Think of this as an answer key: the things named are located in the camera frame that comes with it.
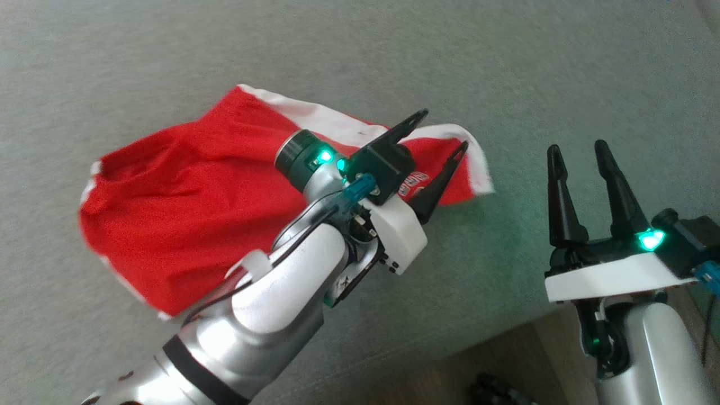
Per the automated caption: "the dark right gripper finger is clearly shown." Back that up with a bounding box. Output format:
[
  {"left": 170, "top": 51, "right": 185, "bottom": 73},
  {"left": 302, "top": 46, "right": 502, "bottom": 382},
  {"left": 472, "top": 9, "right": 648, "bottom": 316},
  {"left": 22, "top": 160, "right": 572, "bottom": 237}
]
[
  {"left": 547, "top": 145, "right": 590, "bottom": 248},
  {"left": 595, "top": 139, "right": 650, "bottom": 238}
]

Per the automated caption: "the black cable teal plug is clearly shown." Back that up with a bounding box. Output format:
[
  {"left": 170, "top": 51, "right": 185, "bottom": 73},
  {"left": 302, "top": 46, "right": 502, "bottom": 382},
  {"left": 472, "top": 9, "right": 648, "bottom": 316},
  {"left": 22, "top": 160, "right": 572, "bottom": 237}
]
[
  {"left": 183, "top": 173, "right": 376, "bottom": 327},
  {"left": 694, "top": 260, "right": 720, "bottom": 366}
]

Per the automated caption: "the left black cable teal plug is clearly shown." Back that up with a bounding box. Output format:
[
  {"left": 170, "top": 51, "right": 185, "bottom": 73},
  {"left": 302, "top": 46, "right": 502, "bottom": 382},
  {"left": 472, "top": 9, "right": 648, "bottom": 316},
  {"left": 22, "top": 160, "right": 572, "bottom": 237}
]
[{"left": 183, "top": 173, "right": 376, "bottom": 327}]

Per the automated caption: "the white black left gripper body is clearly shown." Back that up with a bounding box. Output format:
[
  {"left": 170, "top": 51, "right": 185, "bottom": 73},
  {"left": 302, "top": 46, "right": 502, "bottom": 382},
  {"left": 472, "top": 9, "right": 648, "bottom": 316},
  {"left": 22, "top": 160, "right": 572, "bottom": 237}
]
[{"left": 274, "top": 129, "right": 429, "bottom": 276}]

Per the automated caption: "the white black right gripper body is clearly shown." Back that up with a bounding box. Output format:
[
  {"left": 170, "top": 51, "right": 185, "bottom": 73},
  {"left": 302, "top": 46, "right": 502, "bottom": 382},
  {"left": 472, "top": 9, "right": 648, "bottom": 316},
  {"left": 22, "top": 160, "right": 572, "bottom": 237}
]
[{"left": 543, "top": 228, "right": 701, "bottom": 304}]

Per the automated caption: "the red white basketball jersey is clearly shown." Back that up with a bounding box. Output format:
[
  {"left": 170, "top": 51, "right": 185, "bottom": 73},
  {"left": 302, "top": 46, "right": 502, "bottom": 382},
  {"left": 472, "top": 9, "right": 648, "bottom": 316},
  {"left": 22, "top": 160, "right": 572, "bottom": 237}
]
[{"left": 78, "top": 84, "right": 496, "bottom": 321}]

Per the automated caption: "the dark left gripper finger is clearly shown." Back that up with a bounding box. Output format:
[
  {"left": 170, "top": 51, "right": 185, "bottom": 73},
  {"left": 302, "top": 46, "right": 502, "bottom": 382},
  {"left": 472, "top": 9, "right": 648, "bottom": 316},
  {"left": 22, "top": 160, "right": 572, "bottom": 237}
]
[
  {"left": 360, "top": 109, "right": 430, "bottom": 151},
  {"left": 408, "top": 140, "right": 470, "bottom": 225}
]

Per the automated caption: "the large grey sofa seat cushion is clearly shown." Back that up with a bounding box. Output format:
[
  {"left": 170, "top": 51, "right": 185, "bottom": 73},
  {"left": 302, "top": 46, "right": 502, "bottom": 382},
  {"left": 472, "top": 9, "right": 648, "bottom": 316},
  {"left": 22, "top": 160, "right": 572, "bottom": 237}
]
[{"left": 0, "top": 0, "right": 720, "bottom": 405}]

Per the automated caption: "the right black cable teal plug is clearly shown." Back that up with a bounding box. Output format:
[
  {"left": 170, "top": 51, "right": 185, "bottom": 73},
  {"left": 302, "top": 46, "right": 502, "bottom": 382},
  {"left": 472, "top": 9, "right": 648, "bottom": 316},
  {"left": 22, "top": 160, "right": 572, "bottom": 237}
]
[{"left": 694, "top": 260, "right": 720, "bottom": 366}]

